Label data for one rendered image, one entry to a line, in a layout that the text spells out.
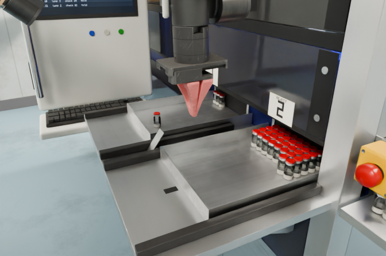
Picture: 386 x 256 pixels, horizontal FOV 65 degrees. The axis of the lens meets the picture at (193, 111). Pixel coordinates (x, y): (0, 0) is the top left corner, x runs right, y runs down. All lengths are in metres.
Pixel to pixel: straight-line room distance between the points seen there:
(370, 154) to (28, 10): 0.72
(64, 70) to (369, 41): 1.12
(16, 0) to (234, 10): 0.46
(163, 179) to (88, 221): 1.33
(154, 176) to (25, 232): 1.43
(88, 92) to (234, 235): 1.00
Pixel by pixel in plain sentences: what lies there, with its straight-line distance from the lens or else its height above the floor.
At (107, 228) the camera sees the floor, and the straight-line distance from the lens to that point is 1.94.
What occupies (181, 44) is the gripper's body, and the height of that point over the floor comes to 1.21.
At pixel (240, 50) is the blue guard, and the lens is 0.86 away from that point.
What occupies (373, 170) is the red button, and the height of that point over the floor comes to 1.01.
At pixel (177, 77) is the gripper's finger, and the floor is 1.16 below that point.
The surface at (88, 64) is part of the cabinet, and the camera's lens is 1.38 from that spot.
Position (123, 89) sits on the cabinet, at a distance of 1.43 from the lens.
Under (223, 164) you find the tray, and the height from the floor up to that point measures 0.88.
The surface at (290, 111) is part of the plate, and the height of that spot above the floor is 1.03.
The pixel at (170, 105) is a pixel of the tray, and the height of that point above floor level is 0.88.
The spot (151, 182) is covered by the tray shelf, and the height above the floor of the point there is 0.88.
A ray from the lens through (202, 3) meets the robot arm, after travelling 0.46.
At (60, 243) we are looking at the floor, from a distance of 1.93.
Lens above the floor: 1.29
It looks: 22 degrees down
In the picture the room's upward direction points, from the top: straight up
